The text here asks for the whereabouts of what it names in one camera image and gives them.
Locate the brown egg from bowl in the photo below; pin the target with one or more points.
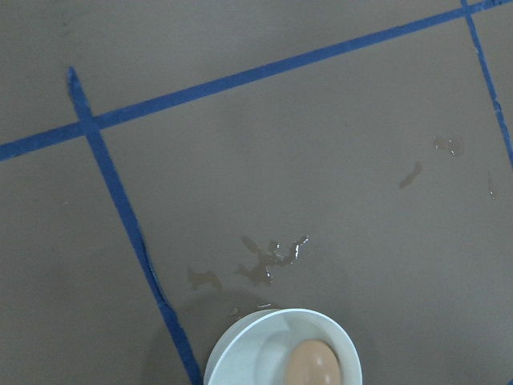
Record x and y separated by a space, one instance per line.
312 362

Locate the white ceramic bowl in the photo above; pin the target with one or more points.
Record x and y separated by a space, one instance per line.
257 348

